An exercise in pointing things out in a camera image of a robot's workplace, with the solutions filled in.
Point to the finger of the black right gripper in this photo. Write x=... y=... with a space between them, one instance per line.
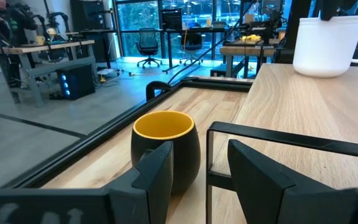
x=346 y=3
x=329 y=9

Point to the black office chair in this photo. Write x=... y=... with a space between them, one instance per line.
x=148 y=40
x=191 y=42

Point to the small wooden table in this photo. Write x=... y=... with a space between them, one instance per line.
x=244 y=50

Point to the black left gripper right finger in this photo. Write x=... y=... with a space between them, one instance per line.
x=266 y=193

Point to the black computer tower with lights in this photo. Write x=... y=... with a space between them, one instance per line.
x=76 y=82

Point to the person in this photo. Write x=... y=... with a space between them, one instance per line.
x=8 y=25

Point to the wooden workbench grey legs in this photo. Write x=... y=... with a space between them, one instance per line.
x=42 y=48

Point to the white mug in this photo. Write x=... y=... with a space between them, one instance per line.
x=322 y=46

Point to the black cabinet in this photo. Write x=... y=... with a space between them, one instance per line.
x=89 y=18

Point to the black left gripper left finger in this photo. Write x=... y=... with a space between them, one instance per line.
x=154 y=186

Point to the black desk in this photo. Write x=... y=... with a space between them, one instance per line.
x=197 y=30

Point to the black metal table frame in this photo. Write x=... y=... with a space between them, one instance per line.
x=104 y=137

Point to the black mug yellow inside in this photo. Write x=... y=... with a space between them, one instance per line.
x=185 y=155

